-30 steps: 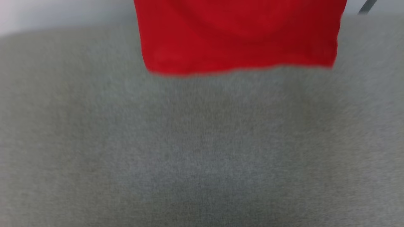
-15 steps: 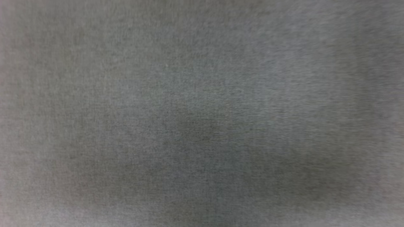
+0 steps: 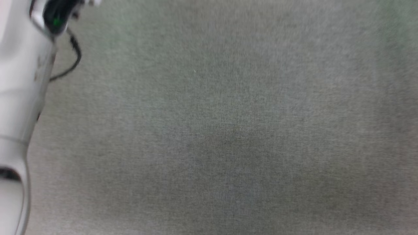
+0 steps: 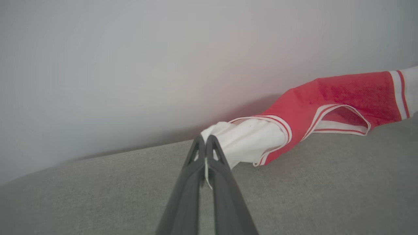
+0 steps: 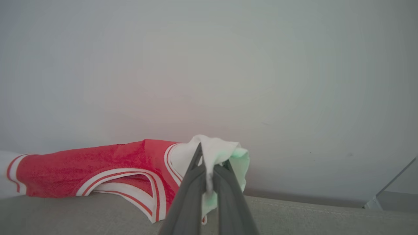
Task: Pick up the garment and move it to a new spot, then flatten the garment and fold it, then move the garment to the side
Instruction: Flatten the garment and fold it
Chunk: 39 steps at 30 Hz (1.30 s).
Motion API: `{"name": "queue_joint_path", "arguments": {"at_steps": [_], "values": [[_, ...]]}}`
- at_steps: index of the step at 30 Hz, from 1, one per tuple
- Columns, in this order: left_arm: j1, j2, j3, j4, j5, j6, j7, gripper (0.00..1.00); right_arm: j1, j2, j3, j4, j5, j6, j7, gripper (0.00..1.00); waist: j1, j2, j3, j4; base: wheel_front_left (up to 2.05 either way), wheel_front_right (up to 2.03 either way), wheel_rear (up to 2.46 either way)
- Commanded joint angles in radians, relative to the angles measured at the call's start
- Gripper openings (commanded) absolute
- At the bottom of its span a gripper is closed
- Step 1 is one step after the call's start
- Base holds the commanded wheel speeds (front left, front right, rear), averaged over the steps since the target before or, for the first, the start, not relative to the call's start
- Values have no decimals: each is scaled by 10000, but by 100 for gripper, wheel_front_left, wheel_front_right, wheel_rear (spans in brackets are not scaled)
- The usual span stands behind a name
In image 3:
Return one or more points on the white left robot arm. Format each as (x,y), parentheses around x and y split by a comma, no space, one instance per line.
(19,81)

